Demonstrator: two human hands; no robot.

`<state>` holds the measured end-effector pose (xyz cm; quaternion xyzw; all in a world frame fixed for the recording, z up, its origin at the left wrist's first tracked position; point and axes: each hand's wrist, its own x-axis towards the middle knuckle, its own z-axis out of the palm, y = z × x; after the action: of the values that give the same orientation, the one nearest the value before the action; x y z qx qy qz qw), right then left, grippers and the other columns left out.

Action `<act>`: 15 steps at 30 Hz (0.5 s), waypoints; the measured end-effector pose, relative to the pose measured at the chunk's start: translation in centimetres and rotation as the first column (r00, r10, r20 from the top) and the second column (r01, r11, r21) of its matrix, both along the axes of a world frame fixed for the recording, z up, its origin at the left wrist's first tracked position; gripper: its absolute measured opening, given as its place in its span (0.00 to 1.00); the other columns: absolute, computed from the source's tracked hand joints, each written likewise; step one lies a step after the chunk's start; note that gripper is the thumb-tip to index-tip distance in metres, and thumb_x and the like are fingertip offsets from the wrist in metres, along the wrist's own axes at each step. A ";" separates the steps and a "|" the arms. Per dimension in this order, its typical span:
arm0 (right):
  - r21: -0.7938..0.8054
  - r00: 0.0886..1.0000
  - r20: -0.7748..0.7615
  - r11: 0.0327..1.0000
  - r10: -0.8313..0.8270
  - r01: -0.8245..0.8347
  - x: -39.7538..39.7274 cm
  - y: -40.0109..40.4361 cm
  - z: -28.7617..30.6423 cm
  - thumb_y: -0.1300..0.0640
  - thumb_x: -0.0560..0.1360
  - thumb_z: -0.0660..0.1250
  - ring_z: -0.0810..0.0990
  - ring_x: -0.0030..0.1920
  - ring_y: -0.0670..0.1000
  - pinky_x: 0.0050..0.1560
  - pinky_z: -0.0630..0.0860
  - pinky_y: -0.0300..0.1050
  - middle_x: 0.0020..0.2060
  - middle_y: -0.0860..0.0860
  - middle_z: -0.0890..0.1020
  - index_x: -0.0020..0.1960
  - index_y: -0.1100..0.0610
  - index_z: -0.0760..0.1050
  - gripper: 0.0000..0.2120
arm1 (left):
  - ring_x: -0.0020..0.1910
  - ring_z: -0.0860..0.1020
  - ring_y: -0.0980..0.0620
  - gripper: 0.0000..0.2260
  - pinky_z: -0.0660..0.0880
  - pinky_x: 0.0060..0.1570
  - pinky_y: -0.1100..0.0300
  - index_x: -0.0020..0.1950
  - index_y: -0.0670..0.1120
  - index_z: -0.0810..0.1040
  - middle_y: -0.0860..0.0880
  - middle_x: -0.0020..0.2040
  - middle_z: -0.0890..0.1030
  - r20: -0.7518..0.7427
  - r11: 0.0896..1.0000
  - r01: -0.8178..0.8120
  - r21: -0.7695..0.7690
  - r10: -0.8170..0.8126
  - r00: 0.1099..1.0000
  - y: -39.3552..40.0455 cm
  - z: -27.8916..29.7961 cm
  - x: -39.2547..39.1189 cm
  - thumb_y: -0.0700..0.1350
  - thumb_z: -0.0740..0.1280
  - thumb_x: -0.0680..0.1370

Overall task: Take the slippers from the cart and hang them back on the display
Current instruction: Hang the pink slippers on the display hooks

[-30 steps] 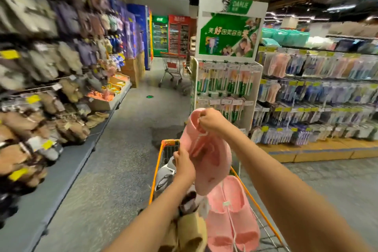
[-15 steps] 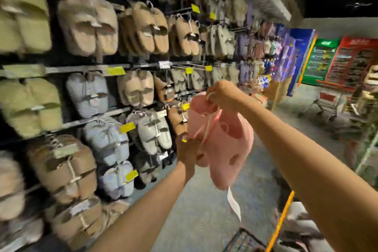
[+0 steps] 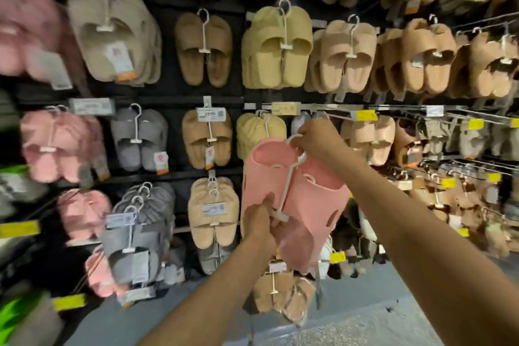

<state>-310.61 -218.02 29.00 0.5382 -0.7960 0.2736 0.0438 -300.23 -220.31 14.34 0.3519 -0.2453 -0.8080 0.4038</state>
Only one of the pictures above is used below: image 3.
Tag person's right forearm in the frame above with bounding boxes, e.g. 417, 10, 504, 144
332, 143, 519, 346

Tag person's right hand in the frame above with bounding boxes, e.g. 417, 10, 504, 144
290, 117, 354, 168

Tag pink slippers pair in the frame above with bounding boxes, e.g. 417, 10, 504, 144
240, 134, 351, 274

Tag person's left hand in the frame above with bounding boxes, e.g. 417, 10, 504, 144
242, 192, 284, 255

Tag rows of slippers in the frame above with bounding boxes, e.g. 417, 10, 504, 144
0, 0, 519, 326

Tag row of green white boxes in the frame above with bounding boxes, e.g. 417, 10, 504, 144
0, 289, 54, 346

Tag person's left forearm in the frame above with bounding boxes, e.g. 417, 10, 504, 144
137, 232, 281, 346

